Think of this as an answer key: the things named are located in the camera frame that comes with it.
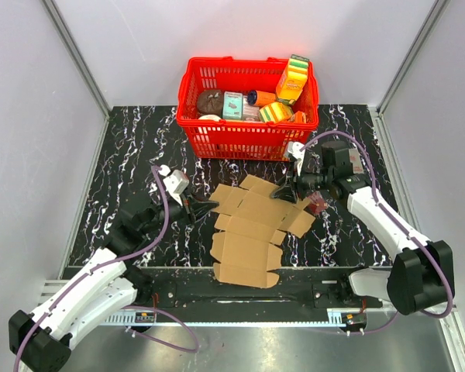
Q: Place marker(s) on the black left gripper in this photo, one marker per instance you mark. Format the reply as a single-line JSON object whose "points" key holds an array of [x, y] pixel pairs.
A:
{"points": [[200, 208]]}

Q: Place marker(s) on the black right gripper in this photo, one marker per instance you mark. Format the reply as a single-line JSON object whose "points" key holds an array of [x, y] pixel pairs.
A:
{"points": [[286, 191]]}

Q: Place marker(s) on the brown cardboard box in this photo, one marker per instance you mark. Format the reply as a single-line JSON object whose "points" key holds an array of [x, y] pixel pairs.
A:
{"points": [[251, 228]]}

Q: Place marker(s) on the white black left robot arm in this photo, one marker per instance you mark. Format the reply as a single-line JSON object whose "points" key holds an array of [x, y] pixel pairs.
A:
{"points": [[44, 338]]}

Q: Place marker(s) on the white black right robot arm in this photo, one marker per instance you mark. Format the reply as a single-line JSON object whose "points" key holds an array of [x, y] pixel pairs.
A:
{"points": [[421, 275]]}

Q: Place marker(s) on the pink white small box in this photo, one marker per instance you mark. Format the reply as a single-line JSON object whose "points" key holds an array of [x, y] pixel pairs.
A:
{"points": [[250, 113]]}

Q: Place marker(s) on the teal white small box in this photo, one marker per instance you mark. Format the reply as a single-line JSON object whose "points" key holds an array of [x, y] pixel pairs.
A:
{"points": [[232, 106]]}

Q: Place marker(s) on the small red plastic packet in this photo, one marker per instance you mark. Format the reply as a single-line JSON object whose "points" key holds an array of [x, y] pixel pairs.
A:
{"points": [[317, 203]]}

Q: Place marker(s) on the red plastic shopping basket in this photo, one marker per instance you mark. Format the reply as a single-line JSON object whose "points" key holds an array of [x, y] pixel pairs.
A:
{"points": [[240, 140]]}

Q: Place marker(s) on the small orange packet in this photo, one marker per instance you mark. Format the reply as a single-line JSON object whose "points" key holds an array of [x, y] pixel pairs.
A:
{"points": [[299, 117]]}

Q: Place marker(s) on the white Kamenoko sponge pack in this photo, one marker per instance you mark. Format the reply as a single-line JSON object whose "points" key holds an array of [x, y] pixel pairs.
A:
{"points": [[356, 161]]}

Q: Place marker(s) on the yellow green sponge pack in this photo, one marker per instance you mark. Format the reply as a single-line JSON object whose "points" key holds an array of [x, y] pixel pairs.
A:
{"points": [[275, 112]]}

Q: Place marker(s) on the white round lid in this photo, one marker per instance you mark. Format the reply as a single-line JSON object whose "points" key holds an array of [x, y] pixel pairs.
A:
{"points": [[212, 117]]}

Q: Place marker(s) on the orange cylindrical can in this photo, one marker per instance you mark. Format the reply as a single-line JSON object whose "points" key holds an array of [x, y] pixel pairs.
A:
{"points": [[260, 98]]}

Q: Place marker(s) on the tall orange sponge pack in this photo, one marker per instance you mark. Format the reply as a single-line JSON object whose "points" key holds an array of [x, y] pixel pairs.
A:
{"points": [[292, 80]]}

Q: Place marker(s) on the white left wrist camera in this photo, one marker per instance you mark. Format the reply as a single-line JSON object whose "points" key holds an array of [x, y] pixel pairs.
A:
{"points": [[175, 182]]}

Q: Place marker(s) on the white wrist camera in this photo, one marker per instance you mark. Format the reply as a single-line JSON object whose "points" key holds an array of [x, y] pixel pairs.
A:
{"points": [[175, 182], [295, 153]]}

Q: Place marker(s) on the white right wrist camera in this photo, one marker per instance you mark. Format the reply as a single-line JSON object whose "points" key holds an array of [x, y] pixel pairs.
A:
{"points": [[295, 153]]}

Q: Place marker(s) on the aluminium slotted rail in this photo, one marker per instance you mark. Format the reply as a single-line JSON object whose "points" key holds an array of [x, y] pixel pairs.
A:
{"points": [[241, 313]]}

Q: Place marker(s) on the left aluminium frame post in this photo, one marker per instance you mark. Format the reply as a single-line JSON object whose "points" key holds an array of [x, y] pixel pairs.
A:
{"points": [[73, 50]]}

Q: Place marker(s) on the aluminium frame post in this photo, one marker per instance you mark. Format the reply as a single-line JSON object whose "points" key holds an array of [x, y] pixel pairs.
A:
{"points": [[73, 50], [425, 31]]}

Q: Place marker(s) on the right aluminium frame post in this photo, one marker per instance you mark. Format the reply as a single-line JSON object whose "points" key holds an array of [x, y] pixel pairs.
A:
{"points": [[425, 31]]}

